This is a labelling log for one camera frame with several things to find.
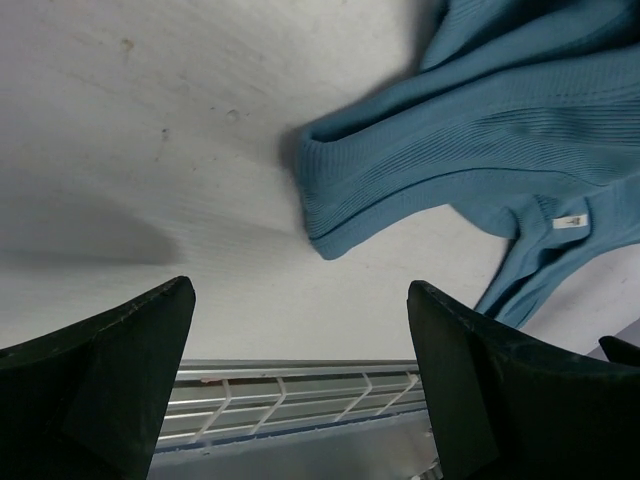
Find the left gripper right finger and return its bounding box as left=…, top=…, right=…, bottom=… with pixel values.
left=407, top=281, right=639, bottom=479

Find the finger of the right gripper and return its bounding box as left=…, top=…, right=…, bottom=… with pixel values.
left=599, top=336, right=640, bottom=365

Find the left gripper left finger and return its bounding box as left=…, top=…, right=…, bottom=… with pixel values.
left=1, top=276, right=195, bottom=479

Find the teal tank top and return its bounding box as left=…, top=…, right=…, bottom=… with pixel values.
left=296, top=1, right=639, bottom=327

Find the aluminium rail frame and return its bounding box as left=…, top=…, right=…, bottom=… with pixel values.
left=149, top=360, right=442, bottom=479

